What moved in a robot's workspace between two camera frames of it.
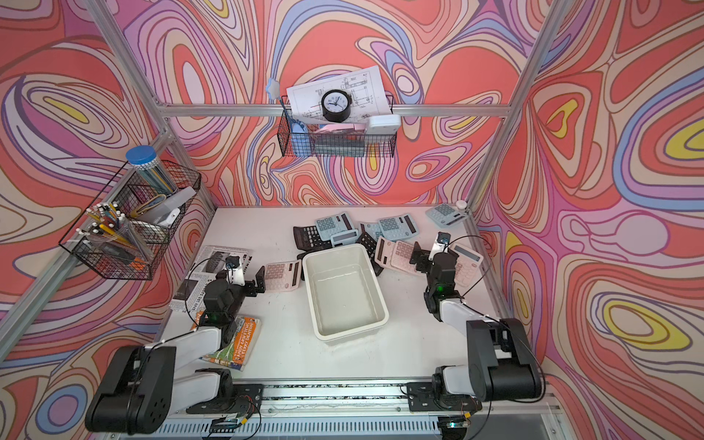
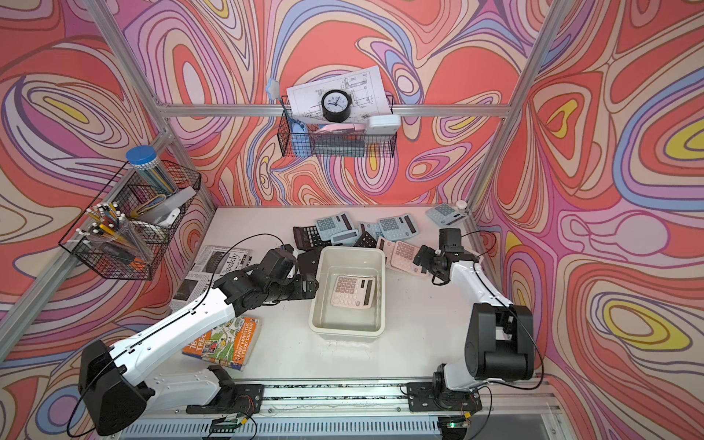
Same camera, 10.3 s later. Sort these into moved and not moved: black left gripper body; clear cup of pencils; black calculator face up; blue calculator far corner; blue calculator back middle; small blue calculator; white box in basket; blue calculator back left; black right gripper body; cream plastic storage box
Moved: cream plastic storage box; black left gripper body
Not moved: blue calculator back left; black right gripper body; blue calculator far corner; black calculator face up; clear cup of pencils; small blue calculator; blue calculator back middle; white box in basket
